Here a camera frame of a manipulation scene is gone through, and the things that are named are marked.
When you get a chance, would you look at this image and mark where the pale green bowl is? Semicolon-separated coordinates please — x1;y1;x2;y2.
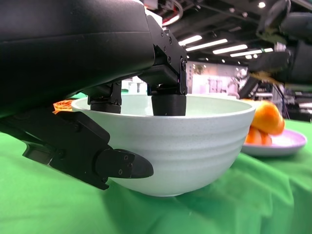
71;94;256;197

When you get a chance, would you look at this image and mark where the orange wicker basket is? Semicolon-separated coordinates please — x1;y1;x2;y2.
53;98;81;115

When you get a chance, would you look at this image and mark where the green tablecloth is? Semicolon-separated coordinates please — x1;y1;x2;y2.
0;91;312;234

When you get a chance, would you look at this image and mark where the orange striped bread roll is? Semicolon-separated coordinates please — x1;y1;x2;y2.
244;125;273;146
250;100;286;136

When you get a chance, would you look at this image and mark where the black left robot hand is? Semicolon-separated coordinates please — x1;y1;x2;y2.
0;0;188;191

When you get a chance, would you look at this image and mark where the lavender plate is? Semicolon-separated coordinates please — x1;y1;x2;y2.
240;129;307;157

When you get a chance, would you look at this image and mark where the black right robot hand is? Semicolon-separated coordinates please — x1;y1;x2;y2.
247;0;312;85

